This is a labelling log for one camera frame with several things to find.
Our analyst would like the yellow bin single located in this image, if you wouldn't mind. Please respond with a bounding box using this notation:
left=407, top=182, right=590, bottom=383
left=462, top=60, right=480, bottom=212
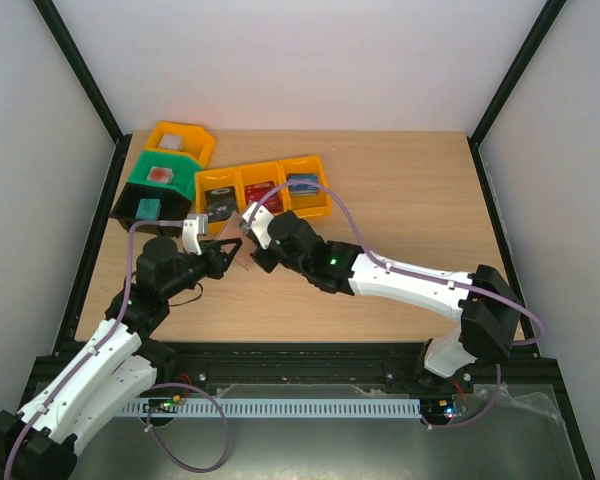
left=144, top=121, right=216, bottom=168

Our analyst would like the yellow triple bin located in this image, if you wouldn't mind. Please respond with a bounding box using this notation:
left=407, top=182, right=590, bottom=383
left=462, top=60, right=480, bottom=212
left=195, top=155, right=331, bottom=236

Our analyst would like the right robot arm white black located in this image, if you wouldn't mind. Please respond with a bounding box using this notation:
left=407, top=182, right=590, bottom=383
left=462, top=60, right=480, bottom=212
left=242, top=205, right=520, bottom=392

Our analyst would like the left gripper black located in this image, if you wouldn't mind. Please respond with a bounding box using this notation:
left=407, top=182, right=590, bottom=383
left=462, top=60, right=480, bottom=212
left=162, top=239, right=243, bottom=301

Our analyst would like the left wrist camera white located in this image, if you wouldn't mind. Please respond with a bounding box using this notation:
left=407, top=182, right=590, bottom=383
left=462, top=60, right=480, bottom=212
left=181, top=214, right=209, bottom=256

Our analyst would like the black frame post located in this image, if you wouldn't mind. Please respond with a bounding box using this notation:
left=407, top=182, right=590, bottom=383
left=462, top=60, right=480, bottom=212
left=31, top=0, right=127, bottom=146
left=469, top=0, right=569, bottom=146

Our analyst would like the black card stack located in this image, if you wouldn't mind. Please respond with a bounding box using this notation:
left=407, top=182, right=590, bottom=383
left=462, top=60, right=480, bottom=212
left=204, top=186, right=238, bottom=223

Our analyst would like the green bin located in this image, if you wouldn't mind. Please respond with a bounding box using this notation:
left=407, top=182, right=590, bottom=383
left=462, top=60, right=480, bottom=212
left=128, top=150, right=203, bottom=200

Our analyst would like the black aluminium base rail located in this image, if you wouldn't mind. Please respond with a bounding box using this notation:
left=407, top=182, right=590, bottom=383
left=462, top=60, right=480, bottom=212
left=29, top=341, right=561, bottom=396

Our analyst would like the left black frame post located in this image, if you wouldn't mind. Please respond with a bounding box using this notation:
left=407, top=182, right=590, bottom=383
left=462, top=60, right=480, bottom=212
left=31, top=0, right=127, bottom=146

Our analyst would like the black bin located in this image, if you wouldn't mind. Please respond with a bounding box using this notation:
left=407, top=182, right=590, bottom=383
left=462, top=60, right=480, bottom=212
left=110, top=182, right=192, bottom=231

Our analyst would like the right black frame post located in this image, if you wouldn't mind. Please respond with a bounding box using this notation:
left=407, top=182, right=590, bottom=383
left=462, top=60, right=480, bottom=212
left=469, top=0, right=569, bottom=146

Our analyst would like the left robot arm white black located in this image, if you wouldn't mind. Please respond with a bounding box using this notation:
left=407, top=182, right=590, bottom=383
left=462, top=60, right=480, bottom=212
left=0, top=237, right=242, bottom=479

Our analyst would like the light blue cable duct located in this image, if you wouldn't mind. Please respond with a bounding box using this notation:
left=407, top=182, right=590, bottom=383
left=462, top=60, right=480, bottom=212
left=117, top=398, right=421, bottom=419

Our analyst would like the blue card stack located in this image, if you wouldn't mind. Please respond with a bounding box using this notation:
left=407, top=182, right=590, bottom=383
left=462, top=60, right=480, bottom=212
left=287, top=173, right=320, bottom=197

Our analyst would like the red white card stack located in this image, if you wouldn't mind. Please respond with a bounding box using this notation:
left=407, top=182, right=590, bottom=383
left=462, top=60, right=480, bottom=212
left=146, top=166, right=174, bottom=185

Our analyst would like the teal card stack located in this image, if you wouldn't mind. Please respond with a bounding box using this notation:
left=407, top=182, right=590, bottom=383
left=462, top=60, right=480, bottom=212
left=135, top=198, right=161, bottom=221

